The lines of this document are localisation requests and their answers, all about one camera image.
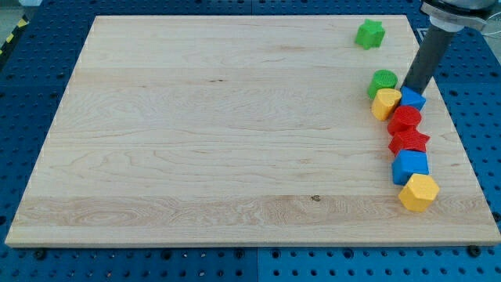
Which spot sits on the black bolt front left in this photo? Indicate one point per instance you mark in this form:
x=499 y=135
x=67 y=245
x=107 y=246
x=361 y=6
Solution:
x=39 y=254

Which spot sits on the green cylinder block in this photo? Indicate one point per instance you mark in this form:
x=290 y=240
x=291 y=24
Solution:
x=382 y=79

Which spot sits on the red cylinder block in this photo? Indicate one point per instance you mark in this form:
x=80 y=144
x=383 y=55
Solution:
x=404 y=118

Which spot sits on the black bolt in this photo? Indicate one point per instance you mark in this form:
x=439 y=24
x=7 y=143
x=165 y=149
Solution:
x=474 y=251
x=39 y=254

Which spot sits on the yellow heart block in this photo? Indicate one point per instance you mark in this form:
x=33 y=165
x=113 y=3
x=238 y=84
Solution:
x=385 y=102

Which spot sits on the wooden board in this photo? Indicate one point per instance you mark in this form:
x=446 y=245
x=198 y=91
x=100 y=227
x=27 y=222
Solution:
x=239 y=131

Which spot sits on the blue triangle block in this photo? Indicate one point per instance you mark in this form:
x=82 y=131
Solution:
x=411 y=98

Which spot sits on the green star block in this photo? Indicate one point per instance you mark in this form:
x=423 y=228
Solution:
x=370 y=34

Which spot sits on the blue cube block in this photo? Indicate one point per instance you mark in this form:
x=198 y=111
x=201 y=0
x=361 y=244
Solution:
x=407 y=163

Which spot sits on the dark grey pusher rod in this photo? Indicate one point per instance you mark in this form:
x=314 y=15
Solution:
x=429 y=55

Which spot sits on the yellow hexagon block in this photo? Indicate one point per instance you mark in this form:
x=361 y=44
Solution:
x=419 y=192

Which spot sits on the black bolt front right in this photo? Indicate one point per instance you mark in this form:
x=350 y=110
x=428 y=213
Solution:
x=474 y=251

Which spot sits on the red star block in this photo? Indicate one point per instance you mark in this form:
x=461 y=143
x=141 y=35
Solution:
x=410 y=139

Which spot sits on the robot arm flange silver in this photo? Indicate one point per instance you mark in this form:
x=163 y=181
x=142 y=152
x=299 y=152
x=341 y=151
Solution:
x=467 y=13

